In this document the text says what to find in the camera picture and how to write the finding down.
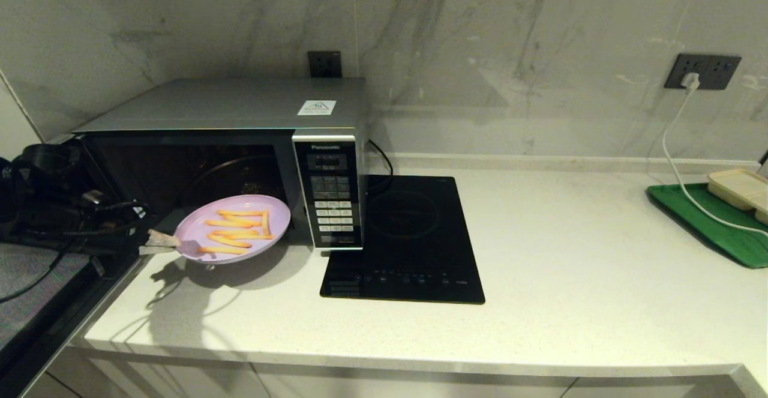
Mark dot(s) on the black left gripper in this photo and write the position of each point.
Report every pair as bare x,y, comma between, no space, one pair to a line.
123,236

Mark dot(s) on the lilac round plate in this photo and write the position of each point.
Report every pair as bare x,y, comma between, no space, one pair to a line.
198,227

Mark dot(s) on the microwave door with dark glass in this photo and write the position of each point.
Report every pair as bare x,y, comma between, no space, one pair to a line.
36,302

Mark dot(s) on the silver Panasonic microwave oven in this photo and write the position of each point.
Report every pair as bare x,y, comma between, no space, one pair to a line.
240,104

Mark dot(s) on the grey cabinet front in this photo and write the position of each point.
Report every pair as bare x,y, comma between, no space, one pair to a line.
648,389
150,380
414,386

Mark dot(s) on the white triangle warning sticker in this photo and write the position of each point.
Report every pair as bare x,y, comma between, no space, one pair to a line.
317,108

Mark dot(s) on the black induction cooktop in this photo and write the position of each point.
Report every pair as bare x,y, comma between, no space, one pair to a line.
414,230

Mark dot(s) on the green plastic tray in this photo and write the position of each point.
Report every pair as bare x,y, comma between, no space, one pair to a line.
726,245

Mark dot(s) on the beige lunch container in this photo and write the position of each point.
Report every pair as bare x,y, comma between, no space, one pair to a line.
738,188

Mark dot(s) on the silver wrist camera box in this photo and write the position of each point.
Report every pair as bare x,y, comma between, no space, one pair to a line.
93,197

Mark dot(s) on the small dark wall socket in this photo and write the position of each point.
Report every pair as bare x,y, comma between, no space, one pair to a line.
326,64

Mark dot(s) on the wide dark wall socket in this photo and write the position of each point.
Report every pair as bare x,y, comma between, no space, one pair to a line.
719,72

